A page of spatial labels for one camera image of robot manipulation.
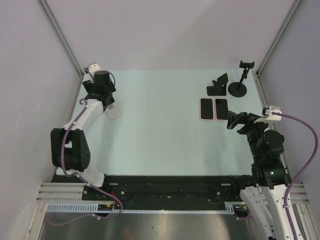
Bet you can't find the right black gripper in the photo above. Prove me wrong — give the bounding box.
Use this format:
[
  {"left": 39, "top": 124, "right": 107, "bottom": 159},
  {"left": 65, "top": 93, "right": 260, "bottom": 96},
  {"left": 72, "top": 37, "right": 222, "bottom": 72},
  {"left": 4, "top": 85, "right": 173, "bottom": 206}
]
[{"left": 226, "top": 110, "right": 271, "bottom": 160}]

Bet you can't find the pink case phone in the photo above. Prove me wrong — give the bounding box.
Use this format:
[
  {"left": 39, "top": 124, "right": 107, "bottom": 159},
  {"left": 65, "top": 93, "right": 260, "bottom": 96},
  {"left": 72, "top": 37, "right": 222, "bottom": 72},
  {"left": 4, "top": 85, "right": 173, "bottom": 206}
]
[{"left": 215, "top": 98, "right": 229, "bottom": 121}]

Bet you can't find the black round-base phone stand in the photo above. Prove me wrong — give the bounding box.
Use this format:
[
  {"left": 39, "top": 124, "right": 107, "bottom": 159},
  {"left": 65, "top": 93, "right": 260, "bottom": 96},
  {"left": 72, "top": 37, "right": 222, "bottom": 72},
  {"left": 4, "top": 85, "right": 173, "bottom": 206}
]
[{"left": 227, "top": 60, "right": 255, "bottom": 98}]

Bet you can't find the black block phone stand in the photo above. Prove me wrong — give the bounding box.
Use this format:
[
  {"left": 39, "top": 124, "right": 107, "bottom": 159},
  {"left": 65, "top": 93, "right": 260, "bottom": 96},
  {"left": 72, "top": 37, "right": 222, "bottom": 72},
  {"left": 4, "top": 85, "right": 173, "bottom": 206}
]
[{"left": 206, "top": 73, "right": 229, "bottom": 96}]

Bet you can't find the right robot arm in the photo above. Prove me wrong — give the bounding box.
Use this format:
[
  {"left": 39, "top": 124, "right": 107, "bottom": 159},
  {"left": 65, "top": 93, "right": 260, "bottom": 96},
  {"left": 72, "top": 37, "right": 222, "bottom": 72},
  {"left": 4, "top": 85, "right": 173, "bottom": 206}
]
[{"left": 227, "top": 106, "right": 296, "bottom": 240}]

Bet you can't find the clear acrylic phone stand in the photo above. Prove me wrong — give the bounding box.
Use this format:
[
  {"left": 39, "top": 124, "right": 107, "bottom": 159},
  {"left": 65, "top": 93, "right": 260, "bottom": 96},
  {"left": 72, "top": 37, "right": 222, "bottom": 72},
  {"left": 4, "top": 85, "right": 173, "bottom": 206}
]
[{"left": 105, "top": 103, "right": 121, "bottom": 120}]

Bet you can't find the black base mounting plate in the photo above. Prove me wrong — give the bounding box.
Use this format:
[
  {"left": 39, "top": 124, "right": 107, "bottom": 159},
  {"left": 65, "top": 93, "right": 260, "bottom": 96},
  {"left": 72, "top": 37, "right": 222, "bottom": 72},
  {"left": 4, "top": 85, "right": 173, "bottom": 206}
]
[{"left": 51, "top": 174, "right": 256, "bottom": 211}]

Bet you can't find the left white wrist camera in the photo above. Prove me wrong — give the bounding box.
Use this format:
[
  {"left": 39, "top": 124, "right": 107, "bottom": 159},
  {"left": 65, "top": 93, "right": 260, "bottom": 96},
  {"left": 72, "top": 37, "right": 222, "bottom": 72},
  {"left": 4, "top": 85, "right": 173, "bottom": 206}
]
[{"left": 84, "top": 62, "right": 101, "bottom": 80}]

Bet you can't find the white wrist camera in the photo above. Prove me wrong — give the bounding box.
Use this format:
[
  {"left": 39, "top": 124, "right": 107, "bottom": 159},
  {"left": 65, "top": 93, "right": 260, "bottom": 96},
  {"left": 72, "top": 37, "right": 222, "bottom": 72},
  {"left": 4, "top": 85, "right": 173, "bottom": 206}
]
[
  {"left": 254, "top": 105, "right": 282, "bottom": 124},
  {"left": 84, "top": 62, "right": 101, "bottom": 80}
]

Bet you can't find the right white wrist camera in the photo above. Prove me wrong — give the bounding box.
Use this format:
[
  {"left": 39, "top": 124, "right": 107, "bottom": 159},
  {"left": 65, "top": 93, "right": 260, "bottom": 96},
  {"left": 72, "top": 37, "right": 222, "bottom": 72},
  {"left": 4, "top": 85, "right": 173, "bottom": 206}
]
[{"left": 254, "top": 105, "right": 282, "bottom": 124}]

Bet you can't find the white slotted cable duct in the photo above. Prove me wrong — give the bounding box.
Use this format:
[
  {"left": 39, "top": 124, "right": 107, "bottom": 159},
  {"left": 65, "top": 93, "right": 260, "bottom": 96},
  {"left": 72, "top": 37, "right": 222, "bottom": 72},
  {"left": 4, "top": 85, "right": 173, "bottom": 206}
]
[{"left": 46, "top": 202, "right": 241, "bottom": 215}]

